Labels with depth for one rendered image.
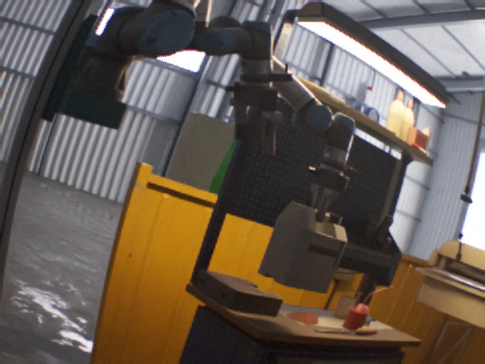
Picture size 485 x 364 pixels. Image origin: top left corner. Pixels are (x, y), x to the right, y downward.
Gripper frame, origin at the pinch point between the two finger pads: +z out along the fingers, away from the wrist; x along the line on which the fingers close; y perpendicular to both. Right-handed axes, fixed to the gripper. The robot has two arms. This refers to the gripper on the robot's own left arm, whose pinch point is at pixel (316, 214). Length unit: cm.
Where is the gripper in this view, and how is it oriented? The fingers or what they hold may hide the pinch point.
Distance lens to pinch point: 198.7
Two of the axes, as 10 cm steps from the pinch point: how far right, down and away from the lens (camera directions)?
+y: -8.1, -2.7, -5.3
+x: 4.9, 1.9, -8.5
